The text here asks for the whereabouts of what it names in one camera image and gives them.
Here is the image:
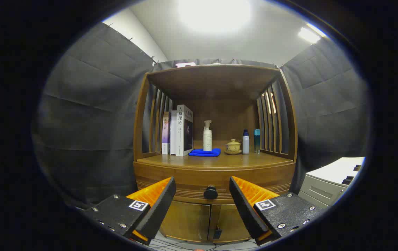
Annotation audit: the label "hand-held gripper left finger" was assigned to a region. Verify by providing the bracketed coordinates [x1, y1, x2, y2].
[77, 176, 177, 245]

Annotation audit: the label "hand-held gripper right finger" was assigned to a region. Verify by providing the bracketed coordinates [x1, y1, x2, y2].
[229, 176, 328, 246]

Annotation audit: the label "wooden drawer with black knob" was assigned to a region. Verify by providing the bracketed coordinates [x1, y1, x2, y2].
[134, 162, 296, 204]

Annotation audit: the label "wooden cabinet door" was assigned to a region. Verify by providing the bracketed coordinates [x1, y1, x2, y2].
[161, 200, 210, 242]
[210, 204, 251, 241]

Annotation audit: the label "wooden countertop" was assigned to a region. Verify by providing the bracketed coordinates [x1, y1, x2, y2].
[138, 139, 293, 168]

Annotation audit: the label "white and grey filing cabinet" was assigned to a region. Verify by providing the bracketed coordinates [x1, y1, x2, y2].
[298, 157, 366, 209]

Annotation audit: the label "brown wooden cabinet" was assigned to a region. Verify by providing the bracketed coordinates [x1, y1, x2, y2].
[133, 64, 298, 243]

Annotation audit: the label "yellow lidded teacup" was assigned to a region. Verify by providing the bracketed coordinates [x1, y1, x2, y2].
[225, 139, 242, 152]

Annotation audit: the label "white bottle with blue cap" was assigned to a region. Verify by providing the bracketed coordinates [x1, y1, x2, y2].
[242, 129, 250, 154]

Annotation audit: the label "teal bottle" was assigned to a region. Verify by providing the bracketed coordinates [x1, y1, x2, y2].
[253, 129, 261, 154]

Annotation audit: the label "folded blue cloth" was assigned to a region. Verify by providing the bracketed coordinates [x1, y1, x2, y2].
[188, 148, 221, 157]

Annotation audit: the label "purple book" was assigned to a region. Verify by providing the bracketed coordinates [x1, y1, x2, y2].
[162, 112, 171, 155]

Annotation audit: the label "white pump bottle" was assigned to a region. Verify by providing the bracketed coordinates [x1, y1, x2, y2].
[203, 120, 213, 151]

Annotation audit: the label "white book with portrait cover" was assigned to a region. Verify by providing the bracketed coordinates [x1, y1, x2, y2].
[176, 105, 194, 157]

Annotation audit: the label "small ceiling lamp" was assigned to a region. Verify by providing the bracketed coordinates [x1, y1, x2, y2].
[298, 23, 326, 44]

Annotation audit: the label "black floor cables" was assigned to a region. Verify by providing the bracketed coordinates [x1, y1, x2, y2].
[148, 232, 255, 251]

